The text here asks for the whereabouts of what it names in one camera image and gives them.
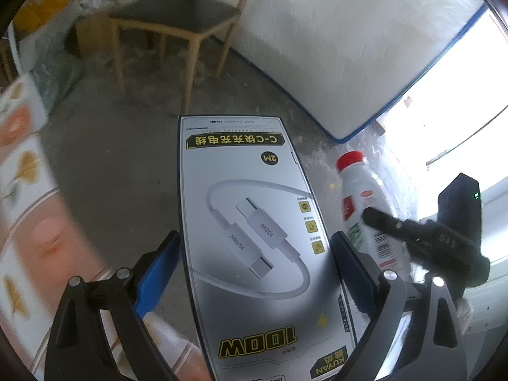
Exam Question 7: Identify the flat cardboard box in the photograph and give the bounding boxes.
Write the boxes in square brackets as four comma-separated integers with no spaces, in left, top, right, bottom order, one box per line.
[75,14,116,58]

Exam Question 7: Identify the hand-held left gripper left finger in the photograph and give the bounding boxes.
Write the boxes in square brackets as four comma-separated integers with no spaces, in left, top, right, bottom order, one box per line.
[43,229,181,381]

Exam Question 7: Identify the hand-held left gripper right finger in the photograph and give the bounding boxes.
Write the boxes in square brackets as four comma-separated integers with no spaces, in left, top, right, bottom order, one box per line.
[330,231,465,381]

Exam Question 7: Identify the white mattress with blue edge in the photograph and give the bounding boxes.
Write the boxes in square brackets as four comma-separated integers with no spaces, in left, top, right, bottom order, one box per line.
[222,0,489,141]

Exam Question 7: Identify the grey cable box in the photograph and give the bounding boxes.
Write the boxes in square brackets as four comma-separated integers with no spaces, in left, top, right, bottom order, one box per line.
[177,116,358,381]

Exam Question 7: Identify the wooden chair with dark seat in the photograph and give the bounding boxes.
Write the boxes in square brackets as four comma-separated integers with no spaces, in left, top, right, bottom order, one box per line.
[108,0,263,116]

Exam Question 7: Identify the yellow plastic bag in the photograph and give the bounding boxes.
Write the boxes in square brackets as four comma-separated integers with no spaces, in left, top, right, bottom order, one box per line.
[14,0,68,34]

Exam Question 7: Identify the white strawberry drink bottle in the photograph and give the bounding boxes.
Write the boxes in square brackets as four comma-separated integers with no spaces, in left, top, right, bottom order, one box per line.
[337,151,413,278]

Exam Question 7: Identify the grey plastic bag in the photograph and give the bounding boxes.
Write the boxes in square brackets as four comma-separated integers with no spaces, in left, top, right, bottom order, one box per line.
[30,28,86,116]

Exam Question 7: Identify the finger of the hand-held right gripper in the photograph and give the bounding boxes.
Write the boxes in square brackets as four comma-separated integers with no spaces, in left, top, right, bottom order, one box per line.
[363,206,437,247]

